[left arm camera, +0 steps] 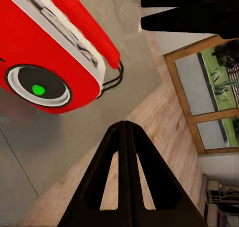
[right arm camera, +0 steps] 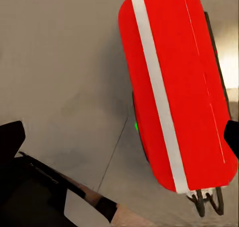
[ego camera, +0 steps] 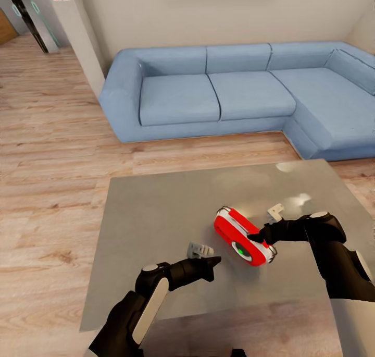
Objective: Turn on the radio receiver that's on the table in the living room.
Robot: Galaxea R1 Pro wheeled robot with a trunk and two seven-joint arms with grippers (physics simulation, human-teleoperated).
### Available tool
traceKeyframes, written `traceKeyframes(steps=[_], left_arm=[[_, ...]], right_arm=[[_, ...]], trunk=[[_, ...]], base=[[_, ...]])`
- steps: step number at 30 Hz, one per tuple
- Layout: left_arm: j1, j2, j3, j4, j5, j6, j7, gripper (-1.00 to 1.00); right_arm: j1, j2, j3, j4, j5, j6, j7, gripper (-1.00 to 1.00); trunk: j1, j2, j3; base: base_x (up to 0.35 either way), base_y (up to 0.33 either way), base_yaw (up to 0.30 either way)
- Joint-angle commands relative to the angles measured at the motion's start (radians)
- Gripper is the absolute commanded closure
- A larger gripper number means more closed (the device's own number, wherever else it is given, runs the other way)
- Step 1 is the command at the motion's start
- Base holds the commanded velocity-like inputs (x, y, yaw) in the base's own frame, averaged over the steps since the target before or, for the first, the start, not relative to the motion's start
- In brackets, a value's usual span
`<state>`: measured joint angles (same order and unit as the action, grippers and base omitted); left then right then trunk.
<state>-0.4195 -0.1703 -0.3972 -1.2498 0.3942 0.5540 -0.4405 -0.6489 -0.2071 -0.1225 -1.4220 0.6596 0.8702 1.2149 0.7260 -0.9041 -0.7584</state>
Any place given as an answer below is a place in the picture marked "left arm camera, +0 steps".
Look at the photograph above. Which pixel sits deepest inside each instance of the door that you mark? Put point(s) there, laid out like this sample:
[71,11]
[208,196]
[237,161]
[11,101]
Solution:
[206,78]

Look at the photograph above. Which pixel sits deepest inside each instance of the wood fireplace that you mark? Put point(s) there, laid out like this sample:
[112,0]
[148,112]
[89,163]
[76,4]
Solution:
[218,204]

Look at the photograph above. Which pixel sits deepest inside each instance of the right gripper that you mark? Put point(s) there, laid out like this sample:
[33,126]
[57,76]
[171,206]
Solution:
[220,17]

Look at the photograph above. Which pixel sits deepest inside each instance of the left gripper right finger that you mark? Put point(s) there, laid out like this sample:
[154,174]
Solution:
[174,208]

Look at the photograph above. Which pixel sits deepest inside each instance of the radio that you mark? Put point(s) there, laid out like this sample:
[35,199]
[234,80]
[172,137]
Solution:
[48,54]

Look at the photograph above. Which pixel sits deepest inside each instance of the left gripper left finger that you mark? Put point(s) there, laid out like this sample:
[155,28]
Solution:
[84,207]

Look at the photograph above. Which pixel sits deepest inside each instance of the coffee table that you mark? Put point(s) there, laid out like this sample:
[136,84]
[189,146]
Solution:
[37,148]

